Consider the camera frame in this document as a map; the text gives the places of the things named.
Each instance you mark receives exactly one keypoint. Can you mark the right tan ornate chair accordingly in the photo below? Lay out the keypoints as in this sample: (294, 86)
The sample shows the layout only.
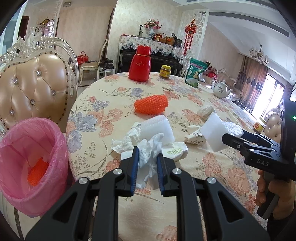
(273, 124)

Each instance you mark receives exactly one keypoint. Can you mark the floral tablecloth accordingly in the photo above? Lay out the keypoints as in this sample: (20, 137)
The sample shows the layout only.
(105, 112)

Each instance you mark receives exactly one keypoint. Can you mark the red thermos bottle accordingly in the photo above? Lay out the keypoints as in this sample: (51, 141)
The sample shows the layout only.
(141, 64)

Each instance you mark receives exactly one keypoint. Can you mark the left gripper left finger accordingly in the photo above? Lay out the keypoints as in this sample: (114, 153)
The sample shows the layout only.
(89, 209)

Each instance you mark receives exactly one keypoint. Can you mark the red chinese knot ornament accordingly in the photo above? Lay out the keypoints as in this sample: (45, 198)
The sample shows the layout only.
(190, 31)

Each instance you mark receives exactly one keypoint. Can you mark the red handbag on floor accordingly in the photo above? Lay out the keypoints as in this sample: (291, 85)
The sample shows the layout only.
(82, 58)

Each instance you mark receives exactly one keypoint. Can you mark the chandelier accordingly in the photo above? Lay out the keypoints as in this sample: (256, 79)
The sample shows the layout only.
(258, 55)

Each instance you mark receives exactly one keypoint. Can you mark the tan leather ornate chair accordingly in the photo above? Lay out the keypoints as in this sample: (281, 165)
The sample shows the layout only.
(39, 79)

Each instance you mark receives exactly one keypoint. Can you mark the white sofa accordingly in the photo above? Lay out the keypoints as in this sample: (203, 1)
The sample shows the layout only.
(213, 74)

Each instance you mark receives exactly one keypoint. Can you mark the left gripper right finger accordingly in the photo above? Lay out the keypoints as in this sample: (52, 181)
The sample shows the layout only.
(205, 209)

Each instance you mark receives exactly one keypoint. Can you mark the white floral teapot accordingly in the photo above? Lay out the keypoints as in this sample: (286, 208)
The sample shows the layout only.
(220, 89)

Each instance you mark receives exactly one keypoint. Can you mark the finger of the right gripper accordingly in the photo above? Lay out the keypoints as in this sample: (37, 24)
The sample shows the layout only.
(258, 139)
(244, 146)

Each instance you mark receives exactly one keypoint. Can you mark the white tissue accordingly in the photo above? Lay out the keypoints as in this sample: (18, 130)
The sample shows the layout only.
(147, 165)

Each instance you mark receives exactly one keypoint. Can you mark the green snack bag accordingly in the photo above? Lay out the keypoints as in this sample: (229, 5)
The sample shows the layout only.
(195, 69)

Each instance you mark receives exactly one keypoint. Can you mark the brown curtain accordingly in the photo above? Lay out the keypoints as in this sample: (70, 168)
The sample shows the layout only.
(250, 81)

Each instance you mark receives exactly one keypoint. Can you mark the flower bouquet vase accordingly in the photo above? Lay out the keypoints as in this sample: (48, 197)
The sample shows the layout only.
(152, 25)

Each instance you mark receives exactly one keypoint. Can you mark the orange foam net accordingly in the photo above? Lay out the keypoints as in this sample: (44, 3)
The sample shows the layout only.
(37, 172)
(151, 105)

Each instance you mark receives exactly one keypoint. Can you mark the yellow lid glass jar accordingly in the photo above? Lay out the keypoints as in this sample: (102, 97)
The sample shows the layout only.
(165, 72)

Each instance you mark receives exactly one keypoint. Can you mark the printed paper cup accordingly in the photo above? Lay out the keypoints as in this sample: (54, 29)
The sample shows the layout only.
(194, 136)

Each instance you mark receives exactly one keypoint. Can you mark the crumpled tissue left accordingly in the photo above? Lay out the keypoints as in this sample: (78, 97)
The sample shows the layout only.
(125, 146)

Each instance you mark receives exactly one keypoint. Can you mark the cream chair by piano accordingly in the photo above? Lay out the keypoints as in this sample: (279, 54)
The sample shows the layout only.
(92, 65)

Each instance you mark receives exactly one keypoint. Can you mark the jar at table edge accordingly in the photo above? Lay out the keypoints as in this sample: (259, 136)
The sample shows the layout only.
(259, 125)

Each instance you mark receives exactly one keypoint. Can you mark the white foam sheet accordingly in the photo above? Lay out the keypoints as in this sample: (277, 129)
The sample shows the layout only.
(214, 128)
(156, 125)

